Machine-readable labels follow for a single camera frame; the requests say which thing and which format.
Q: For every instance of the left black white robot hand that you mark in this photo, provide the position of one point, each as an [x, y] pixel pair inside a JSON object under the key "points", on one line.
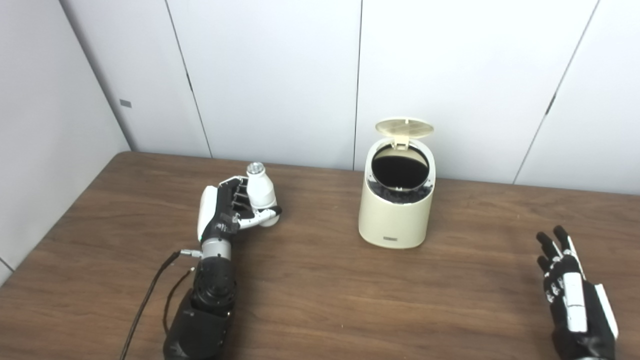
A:
{"points": [[217, 215]]}

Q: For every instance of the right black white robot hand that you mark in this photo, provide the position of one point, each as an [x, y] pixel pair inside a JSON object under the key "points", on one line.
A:
{"points": [[575, 300]]}

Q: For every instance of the small white plastic bottle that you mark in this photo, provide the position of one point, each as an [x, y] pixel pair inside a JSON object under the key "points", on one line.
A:
{"points": [[261, 192]]}

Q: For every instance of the cream-colored bin body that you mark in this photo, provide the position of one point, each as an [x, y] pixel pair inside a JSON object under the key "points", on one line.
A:
{"points": [[395, 220]]}

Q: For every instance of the round cream bin lid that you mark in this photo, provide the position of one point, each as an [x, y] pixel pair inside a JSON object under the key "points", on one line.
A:
{"points": [[404, 128]]}

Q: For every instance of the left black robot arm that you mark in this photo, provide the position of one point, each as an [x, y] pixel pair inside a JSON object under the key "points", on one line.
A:
{"points": [[210, 300]]}

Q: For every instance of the black bin liner bag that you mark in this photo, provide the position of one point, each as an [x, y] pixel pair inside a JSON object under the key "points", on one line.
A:
{"points": [[400, 196]]}

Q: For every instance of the small grey wall plate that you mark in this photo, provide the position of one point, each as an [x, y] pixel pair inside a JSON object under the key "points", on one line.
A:
{"points": [[125, 103]]}

